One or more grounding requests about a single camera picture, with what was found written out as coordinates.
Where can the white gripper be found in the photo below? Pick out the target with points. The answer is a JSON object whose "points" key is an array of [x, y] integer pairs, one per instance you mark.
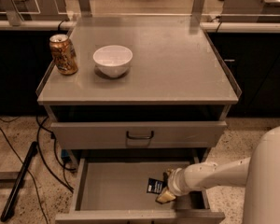
{"points": [[176, 181]]}

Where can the background grey table right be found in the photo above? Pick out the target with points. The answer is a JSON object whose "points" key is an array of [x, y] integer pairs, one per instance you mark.
{"points": [[261, 11]]}

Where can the black bar on floor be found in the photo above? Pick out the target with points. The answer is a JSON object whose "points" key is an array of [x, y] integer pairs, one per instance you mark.
{"points": [[9, 207]]}

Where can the grey metal drawer cabinet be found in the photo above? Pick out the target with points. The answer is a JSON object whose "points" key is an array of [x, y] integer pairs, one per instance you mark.
{"points": [[175, 75]]}

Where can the white ceramic bowl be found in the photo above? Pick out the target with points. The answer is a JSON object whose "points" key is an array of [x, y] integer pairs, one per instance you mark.
{"points": [[113, 60]]}

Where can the white horizontal rail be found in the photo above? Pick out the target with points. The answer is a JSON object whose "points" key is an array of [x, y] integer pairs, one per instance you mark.
{"points": [[224, 27]]}

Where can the open grey middle drawer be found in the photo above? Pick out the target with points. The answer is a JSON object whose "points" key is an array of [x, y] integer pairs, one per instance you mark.
{"points": [[112, 188]]}

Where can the closed grey top drawer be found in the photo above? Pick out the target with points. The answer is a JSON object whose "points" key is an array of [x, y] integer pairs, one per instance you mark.
{"points": [[112, 135]]}

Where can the gold soda can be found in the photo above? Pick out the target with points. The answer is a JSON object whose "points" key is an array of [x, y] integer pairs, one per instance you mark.
{"points": [[63, 54]]}

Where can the middle grey upright post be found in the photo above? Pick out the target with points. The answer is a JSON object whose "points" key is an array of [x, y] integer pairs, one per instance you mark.
{"points": [[85, 8]]}

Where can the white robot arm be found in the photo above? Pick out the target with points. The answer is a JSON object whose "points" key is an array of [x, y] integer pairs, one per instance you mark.
{"points": [[259, 175]]}

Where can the black drawer handle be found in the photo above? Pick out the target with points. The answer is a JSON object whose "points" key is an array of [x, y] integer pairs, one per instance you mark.
{"points": [[139, 137]]}

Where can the dark blue rxbar wrapper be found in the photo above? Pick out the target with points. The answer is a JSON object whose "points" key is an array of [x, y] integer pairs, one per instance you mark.
{"points": [[154, 186]]}

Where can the left grey upright post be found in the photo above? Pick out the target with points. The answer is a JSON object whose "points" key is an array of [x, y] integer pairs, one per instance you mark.
{"points": [[12, 12]]}

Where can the right grey upright post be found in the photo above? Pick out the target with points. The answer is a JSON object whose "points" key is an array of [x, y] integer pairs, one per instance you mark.
{"points": [[197, 7]]}

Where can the grey upright post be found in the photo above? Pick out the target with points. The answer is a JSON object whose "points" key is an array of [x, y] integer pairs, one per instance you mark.
{"points": [[85, 8], [12, 12], [197, 7]]}

